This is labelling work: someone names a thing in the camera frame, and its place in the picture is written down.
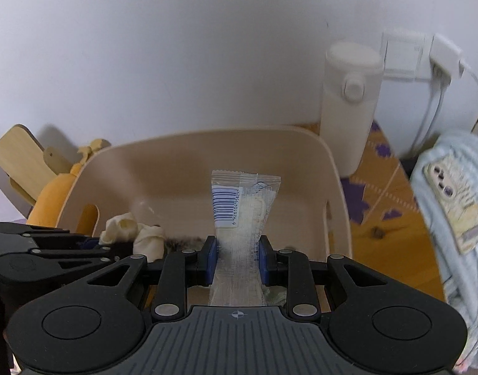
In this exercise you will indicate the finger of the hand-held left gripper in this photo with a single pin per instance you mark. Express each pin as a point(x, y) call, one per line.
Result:
point(86, 262)
point(67, 237)

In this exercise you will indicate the beige plastic container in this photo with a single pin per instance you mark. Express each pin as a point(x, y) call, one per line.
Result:
point(176, 172)

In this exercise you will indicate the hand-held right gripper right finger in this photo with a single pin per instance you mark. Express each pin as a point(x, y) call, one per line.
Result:
point(266, 262)

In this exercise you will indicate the white charger plug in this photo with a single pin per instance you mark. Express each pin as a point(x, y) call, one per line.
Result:
point(445, 56)

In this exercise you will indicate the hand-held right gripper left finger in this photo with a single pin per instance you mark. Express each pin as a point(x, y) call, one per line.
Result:
point(210, 258)

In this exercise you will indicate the light blue striped blanket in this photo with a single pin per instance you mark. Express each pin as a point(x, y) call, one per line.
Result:
point(457, 273)

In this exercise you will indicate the clear barcode snack packet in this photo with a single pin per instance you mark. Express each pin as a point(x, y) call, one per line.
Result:
point(239, 218)

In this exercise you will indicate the orange plush toy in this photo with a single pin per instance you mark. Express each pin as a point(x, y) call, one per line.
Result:
point(51, 199)

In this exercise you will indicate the white wall socket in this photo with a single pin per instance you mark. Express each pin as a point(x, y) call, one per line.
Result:
point(405, 56)

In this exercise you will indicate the orange purple patterned cloth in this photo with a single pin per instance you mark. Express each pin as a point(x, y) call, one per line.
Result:
point(383, 187)

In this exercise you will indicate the grey brown furry toy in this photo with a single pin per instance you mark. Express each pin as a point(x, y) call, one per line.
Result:
point(184, 243)

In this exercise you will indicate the light wooden chair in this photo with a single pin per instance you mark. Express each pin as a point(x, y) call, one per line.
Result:
point(22, 152)

